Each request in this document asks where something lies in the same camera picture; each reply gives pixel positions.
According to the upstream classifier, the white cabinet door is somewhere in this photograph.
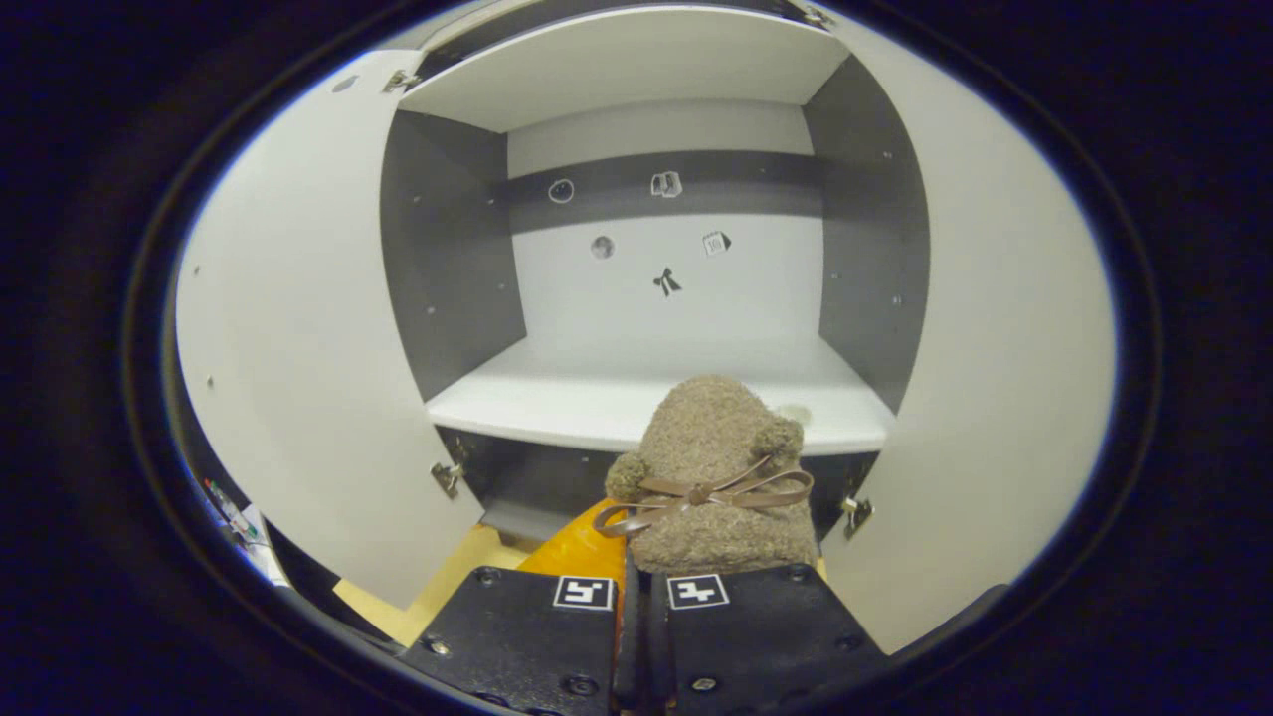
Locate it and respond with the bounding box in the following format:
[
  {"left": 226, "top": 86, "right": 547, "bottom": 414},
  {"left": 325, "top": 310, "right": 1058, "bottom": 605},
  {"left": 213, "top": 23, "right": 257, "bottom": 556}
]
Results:
[
  {"left": 820, "top": 15, "right": 1117, "bottom": 655},
  {"left": 174, "top": 50, "right": 486, "bottom": 610}
]

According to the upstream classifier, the brown fuzzy shoe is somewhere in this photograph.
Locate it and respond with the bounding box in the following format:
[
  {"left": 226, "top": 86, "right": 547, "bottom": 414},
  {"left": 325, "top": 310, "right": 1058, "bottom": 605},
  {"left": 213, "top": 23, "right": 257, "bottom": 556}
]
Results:
[{"left": 604, "top": 374, "right": 818, "bottom": 576}]

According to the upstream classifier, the white grey shoe cabinet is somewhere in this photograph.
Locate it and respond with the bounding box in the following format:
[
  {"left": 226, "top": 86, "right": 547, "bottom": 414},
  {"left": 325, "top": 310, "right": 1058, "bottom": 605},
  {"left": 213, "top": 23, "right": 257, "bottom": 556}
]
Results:
[{"left": 378, "top": 0, "right": 931, "bottom": 543}]

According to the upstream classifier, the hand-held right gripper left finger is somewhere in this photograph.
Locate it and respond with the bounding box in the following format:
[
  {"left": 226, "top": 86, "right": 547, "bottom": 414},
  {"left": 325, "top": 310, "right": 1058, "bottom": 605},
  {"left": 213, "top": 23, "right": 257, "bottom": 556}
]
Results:
[{"left": 396, "top": 497, "right": 630, "bottom": 716}]

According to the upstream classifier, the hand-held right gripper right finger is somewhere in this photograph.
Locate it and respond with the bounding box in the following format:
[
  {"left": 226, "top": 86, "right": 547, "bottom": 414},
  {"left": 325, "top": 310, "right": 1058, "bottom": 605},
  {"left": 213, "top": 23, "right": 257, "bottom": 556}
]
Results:
[{"left": 646, "top": 563, "right": 893, "bottom": 716}]

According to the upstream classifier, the printed white paper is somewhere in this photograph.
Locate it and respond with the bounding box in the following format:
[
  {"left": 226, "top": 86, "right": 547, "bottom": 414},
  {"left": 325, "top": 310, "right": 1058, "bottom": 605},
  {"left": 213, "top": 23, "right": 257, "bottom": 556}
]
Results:
[{"left": 202, "top": 475, "right": 291, "bottom": 588}]

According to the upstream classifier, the black backdrop cloth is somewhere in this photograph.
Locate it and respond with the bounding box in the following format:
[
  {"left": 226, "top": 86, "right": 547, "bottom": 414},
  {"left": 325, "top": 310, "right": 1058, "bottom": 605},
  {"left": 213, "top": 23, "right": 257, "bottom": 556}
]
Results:
[{"left": 261, "top": 517, "right": 349, "bottom": 610}]

